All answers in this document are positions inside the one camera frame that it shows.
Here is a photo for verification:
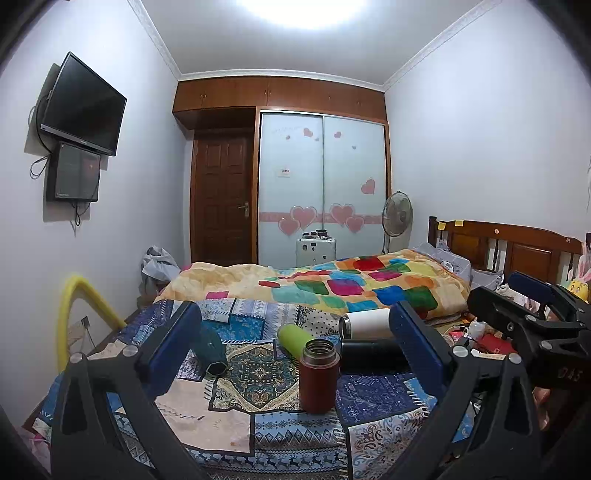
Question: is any yellow foam tube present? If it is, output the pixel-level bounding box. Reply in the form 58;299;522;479
57;274;127;373

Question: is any green cup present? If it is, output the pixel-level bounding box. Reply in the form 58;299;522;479
276;324;320;359

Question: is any wooden wardrobe with heart stickers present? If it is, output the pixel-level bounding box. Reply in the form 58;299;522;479
173;76;392;269

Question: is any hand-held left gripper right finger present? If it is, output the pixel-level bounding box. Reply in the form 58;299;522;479
351;301;543;480

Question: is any small black wall monitor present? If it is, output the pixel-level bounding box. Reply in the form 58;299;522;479
45;142;101;203

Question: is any colourful checked quilt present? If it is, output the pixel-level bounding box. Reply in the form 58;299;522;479
154;249;472;321

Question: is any blue patchwork blanket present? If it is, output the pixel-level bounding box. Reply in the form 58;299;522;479
32;298;478;480

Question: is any person's right hand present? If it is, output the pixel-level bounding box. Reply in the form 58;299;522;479
531;385;555;430

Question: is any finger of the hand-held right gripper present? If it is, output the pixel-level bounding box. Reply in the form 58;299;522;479
467;286;589;356
508;271;591;308

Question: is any white appliance box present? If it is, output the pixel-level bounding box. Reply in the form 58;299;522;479
295;229;338;269

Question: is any black cup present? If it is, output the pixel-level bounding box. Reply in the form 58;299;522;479
340;339;411;373

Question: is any red cup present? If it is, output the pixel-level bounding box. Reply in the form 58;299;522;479
299;338;341;415

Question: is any grey clothes heap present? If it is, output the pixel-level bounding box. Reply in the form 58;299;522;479
141;247;181;297

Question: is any grey pillow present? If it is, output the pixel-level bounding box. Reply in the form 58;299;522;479
412;242;505;291

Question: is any red packet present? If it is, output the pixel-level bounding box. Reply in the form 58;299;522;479
478;332;519;355

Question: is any black wall television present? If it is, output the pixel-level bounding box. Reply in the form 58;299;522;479
39;52;127;157

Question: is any standing fan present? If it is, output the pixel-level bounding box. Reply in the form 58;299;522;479
381;191;413;254

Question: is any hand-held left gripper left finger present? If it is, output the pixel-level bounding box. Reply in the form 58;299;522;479
50;301;218;480

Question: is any dark teal cup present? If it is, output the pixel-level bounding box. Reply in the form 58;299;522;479
198;325;228;379

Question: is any black wall cable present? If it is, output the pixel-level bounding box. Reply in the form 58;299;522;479
28;105;52;181

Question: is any yellow plush toy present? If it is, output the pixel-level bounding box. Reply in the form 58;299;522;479
566;251;591;304

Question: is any wooden bed headboard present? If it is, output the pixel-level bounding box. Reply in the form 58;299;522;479
427;216;584;283

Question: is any brown wooden door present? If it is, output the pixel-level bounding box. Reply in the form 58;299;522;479
190;131;256;267

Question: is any ceiling light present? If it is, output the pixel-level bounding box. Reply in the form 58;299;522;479
238;0;372;31

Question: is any white cup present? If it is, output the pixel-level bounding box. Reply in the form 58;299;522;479
338;308;394;341

